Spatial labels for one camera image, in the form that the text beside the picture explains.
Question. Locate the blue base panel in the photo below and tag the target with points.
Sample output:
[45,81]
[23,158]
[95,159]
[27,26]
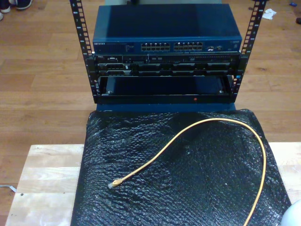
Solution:
[164,107]

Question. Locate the black rack shelf unit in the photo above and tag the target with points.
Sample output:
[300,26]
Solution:
[164,99]

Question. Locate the black rack server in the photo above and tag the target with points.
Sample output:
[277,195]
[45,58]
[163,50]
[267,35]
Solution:
[164,66]

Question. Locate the black bubble mat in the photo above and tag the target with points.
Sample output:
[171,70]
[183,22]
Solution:
[188,188]

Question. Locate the crumpled white paper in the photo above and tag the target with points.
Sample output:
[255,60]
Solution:
[269,14]

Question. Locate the grey flat ribbon strip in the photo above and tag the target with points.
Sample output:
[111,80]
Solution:
[9,187]

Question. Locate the person's dark shoe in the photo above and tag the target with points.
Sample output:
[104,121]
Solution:
[23,4]

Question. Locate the small dark object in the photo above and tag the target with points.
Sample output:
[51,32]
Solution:
[298,21]

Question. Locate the person's white shoe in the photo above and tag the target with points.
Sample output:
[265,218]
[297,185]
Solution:
[4,9]
[1,16]

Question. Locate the small blue object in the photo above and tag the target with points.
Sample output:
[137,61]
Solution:
[292,4]

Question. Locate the blue network switch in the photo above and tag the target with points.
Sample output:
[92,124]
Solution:
[164,23]

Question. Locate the black perforated rack post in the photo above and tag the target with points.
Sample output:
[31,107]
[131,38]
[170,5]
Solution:
[78,28]
[257,28]

